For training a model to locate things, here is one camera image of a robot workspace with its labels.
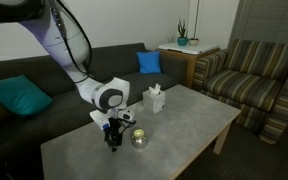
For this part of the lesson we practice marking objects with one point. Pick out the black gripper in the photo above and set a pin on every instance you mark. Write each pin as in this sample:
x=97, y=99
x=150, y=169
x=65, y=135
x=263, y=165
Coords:
x=114, y=126

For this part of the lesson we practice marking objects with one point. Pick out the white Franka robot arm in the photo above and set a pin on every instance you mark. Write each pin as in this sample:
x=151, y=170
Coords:
x=64, y=36

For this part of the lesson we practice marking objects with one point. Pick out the glass jar candle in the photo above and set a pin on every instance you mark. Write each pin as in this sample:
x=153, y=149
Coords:
x=139, y=140

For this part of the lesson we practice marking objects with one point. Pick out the grey tissue box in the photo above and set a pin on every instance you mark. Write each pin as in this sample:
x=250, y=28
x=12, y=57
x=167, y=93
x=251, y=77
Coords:
x=154, y=101

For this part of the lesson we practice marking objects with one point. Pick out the blue cushion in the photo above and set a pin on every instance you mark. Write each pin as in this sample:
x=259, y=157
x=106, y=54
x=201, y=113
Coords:
x=149, y=62

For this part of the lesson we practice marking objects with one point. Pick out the dark grey patterned sofa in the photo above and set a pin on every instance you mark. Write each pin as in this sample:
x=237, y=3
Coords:
x=24, y=133

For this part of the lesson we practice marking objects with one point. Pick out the teal cushion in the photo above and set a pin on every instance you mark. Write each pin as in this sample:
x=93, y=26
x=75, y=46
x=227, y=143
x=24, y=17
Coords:
x=19, y=95

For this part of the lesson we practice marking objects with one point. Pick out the wooden side table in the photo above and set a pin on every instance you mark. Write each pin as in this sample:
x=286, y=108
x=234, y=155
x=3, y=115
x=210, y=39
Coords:
x=190, y=68

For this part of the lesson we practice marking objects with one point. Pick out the wooden coffee table leg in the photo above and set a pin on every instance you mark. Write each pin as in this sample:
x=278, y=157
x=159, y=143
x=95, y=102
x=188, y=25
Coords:
x=221, y=140

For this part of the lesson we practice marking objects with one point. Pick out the plant in teal pot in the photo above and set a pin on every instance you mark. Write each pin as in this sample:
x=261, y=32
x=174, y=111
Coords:
x=182, y=41

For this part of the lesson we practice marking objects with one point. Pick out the small pale plant pot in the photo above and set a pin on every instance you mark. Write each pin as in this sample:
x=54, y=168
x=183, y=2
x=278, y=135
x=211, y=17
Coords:
x=193, y=42

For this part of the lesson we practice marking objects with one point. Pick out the striped armchair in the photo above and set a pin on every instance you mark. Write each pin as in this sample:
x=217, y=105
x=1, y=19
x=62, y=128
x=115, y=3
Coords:
x=247, y=86

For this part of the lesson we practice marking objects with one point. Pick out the window blinds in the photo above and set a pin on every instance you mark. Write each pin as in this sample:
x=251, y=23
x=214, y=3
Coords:
x=270, y=20

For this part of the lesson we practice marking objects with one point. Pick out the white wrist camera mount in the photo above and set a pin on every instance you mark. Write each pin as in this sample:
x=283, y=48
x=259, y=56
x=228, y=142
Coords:
x=100, y=120

